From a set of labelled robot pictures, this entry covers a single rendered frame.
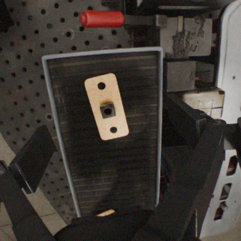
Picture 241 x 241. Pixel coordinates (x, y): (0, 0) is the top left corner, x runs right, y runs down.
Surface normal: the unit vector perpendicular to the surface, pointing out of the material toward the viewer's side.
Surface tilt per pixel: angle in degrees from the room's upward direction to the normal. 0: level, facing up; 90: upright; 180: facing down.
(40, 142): 90
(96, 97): 0
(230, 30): 0
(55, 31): 0
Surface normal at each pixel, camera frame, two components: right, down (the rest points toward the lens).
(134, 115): 0.07, 0.39
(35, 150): 0.97, -0.23
